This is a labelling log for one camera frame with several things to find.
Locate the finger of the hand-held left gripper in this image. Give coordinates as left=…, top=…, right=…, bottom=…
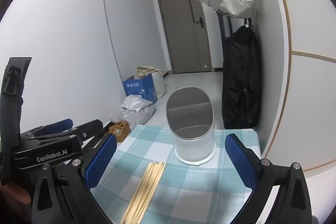
left=29, top=119, right=105, bottom=148
left=20, top=118, right=74, bottom=138

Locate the blue cardboard box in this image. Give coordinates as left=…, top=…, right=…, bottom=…
left=122, top=73, right=158, bottom=105

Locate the white plastic utensil holder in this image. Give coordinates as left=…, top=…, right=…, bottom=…
left=166, top=87, right=216, bottom=165

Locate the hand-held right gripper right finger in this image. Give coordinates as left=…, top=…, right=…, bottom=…
left=225, top=133, right=313, bottom=224

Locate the clear plastic bag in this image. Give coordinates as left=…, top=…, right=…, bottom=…
left=110, top=106, right=155, bottom=130

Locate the grey brown door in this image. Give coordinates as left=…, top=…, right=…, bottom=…
left=155, top=0, right=213, bottom=74

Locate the person's left hand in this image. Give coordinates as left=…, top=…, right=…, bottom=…
left=0, top=183, right=32, bottom=205

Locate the black hanging bag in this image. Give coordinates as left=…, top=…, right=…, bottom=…
left=222, top=25, right=261, bottom=130

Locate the bundle of bamboo chopsticks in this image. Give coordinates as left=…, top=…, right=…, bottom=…
left=120, top=160, right=168, bottom=224

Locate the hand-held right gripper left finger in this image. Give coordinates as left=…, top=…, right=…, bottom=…
left=31, top=133, right=118, bottom=224

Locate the white plastic bag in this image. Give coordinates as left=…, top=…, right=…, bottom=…
left=121, top=95, right=155, bottom=112

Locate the white woven sack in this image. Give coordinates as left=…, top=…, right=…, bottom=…
left=152, top=70, right=167, bottom=98

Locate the teal white checked tablecloth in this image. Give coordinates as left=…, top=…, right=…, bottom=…
left=89, top=124, right=261, bottom=224

